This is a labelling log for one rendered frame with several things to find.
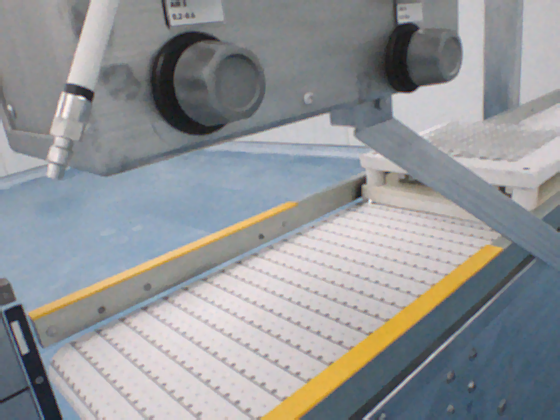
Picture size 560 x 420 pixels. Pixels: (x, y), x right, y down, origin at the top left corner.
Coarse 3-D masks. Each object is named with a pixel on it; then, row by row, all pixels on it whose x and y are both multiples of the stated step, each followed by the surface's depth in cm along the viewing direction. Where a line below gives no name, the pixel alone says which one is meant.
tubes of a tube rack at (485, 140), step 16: (448, 128) 75; (464, 128) 74; (480, 128) 73; (496, 128) 71; (512, 128) 70; (528, 128) 69; (544, 128) 68; (448, 144) 65; (464, 144) 65; (480, 144) 64; (496, 144) 63; (512, 144) 62; (528, 144) 61; (544, 144) 63; (496, 160) 59; (512, 160) 58; (400, 176) 71
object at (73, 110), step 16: (96, 0) 11; (112, 0) 11; (96, 16) 11; (112, 16) 11; (96, 32) 11; (80, 48) 11; (96, 48) 11; (80, 64) 11; (96, 64) 11; (80, 80) 11; (64, 96) 11; (80, 96) 11; (64, 112) 11; (80, 112) 11; (64, 128) 11; (80, 128) 11; (64, 144) 11; (48, 160) 11; (64, 160) 11; (48, 176) 11
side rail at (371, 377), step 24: (552, 216) 52; (504, 240) 46; (504, 264) 45; (480, 288) 43; (432, 312) 37; (456, 312) 40; (408, 336) 35; (432, 336) 38; (384, 360) 34; (408, 360) 36; (360, 384) 32; (384, 384) 34; (312, 408) 29; (336, 408) 31
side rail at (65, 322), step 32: (544, 96) 116; (320, 192) 68; (352, 192) 71; (256, 224) 60; (288, 224) 63; (192, 256) 54; (224, 256) 57; (128, 288) 49; (160, 288) 52; (32, 320) 43; (64, 320) 45; (96, 320) 47
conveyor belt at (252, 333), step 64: (256, 256) 59; (320, 256) 57; (384, 256) 54; (448, 256) 52; (128, 320) 48; (192, 320) 47; (256, 320) 45; (320, 320) 44; (384, 320) 43; (64, 384) 42; (128, 384) 39; (192, 384) 38; (256, 384) 37
